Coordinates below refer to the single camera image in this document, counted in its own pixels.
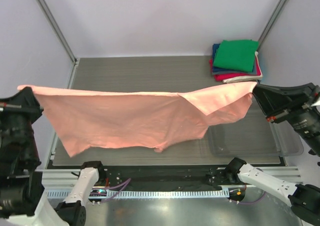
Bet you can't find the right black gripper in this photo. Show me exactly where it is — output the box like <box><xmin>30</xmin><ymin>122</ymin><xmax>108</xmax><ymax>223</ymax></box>
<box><xmin>245</xmin><ymin>79</ymin><xmax>320</xmax><ymax>153</ymax></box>

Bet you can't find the salmon pink t-shirt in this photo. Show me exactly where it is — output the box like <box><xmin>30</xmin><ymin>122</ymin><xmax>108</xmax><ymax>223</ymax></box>
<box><xmin>31</xmin><ymin>82</ymin><xmax>256</xmax><ymax>157</ymax></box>

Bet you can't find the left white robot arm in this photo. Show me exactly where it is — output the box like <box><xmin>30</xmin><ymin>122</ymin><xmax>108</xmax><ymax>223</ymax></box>
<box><xmin>0</xmin><ymin>87</ymin><xmax>106</xmax><ymax>226</ymax></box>

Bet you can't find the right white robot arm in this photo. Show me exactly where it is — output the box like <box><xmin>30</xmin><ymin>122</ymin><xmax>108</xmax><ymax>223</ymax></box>
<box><xmin>224</xmin><ymin>83</ymin><xmax>320</xmax><ymax>226</ymax></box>

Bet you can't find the folded cream t-shirt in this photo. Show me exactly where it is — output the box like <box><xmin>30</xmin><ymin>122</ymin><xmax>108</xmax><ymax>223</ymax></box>
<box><xmin>223</xmin><ymin>51</ymin><xmax>263</xmax><ymax>83</ymax></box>

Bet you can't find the clear plastic bin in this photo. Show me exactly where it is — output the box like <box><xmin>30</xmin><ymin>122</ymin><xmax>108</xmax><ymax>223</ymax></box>
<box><xmin>206</xmin><ymin>103</ymin><xmax>305</xmax><ymax>158</ymax></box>

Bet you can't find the folded green t-shirt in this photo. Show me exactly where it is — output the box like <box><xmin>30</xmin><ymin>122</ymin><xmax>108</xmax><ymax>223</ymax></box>
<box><xmin>213</xmin><ymin>39</ymin><xmax>259</xmax><ymax>72</ymax></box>

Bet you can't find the folded red t-shirt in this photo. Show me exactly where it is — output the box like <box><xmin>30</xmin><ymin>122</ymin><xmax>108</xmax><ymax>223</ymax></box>
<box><xmin>210</xmin><ymin>67</ymin><xmax>247</xmax><ymax>81</ymax></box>

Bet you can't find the folded blue t-shirt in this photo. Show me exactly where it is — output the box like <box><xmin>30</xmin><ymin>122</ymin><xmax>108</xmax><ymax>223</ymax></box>
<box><xmin>212</xmin><ymin>43</ymin><xmax>220</xmax><ymax>61</ymax></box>

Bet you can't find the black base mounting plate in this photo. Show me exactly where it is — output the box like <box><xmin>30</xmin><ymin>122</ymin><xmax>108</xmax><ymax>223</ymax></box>
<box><xmin>98</xmin><ymin>165</ymin><xmax>240</xmax><ymax>186</ymax></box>

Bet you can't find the aluminium front rail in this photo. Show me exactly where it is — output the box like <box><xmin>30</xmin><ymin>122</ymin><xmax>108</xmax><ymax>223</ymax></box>
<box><xmin>41</xmin><ymin>167</ymin><xmax>303</xmax><ymax>189</ymax></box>

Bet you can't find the left aluminium frame post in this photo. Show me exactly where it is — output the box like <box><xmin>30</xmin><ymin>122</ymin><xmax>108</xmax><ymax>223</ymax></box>
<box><xmin>36</xmin><ymin>0</ymin><xmax>77</xmax><ymax>64</ymax></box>

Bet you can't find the aluminium frame post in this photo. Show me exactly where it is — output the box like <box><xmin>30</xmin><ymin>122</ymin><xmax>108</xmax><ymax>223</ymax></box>
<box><xmin>257</xmin><ymin>0</ymin><xmax>289</xmax><ymax>51</ymax></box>
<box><xmin>36</xmin><ymin>0</ymin><xmax>77</xmax><ymax>64</ymax></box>

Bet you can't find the right aluminium frame post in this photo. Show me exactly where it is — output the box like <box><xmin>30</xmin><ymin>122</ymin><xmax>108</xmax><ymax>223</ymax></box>
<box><xmin>257</xmin><ymin>0</ymin><xmax>289</xmax><ymax>51</ymax></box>

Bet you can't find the white slotted cable duct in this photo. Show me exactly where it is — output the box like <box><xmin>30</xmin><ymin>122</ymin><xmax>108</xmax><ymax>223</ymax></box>
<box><xmin>42</xmin><ymin>190</ymin><xmax>230</xmax><ymax>199</ymax></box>

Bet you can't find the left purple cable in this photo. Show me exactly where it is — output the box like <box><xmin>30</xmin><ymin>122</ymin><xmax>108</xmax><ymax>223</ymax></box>
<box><xmin>89</xmin><ymin>178</ymin><xmax>132</xmax><ymax>202</ymax></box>

